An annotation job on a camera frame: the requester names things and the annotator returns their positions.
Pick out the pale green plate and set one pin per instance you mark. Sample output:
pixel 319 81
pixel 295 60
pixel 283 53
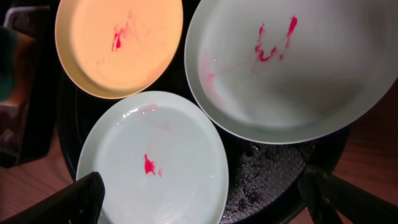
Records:
pixel 288 71

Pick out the yellow plate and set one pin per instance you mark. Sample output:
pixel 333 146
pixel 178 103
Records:
pixel 112 49

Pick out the black rectangular tray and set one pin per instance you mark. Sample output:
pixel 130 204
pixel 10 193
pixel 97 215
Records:
pixel 28 115

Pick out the light blue plate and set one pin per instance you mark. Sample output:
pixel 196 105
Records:
pixel 161 160

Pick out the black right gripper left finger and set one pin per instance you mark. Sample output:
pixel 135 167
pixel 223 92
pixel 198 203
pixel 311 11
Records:
pixel 79 202

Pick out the round black tray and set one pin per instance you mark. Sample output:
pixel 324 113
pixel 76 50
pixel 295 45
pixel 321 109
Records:
pixel 263 178

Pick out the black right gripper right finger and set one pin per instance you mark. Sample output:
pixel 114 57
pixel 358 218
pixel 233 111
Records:
pixel 326 196

